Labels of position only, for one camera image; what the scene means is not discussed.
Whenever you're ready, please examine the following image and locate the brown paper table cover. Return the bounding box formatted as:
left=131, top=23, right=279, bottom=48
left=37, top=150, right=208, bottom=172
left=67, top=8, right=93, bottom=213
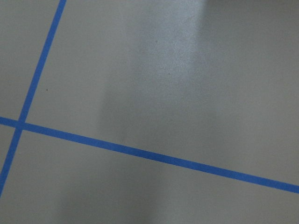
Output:
left=0, top=0, right=299, bottom=224

